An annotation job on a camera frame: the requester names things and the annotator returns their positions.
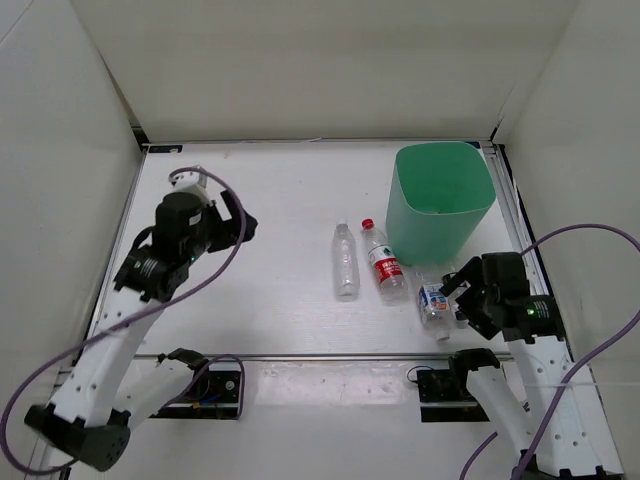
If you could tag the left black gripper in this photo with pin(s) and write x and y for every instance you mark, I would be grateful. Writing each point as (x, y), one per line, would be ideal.
(231, 206)

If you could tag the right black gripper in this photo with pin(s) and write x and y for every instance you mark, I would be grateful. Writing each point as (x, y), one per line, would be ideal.
(477, 321)

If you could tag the clear bottle red label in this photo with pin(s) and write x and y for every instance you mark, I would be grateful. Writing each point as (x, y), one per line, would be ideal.
(384, 265)

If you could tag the clear bottle white cap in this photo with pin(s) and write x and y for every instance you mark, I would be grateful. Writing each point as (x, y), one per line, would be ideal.
(346, 277)

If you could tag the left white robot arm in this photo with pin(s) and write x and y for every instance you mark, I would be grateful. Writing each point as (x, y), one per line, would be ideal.
(91, 416)

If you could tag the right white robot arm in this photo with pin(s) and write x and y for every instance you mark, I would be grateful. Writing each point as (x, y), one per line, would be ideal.
(548, 437)

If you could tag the green plastic bin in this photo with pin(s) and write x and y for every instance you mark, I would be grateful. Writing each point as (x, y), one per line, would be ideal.
(439, 194)

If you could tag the clear bottle black label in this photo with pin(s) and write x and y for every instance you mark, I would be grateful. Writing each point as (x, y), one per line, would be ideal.
(451, 270)

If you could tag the clear bottle blue orange label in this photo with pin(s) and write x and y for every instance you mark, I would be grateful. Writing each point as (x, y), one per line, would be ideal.
(436, 314)

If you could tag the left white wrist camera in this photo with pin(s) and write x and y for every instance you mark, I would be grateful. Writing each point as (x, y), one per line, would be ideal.
(191, 182)

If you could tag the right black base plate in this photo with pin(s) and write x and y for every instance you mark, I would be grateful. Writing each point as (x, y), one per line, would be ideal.
(440, 399)

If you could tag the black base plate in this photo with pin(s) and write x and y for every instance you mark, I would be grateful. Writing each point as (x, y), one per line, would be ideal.
(440, 399)
(220, 387)

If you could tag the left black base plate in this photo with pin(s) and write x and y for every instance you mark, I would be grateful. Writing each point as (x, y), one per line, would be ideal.
(220, 387)

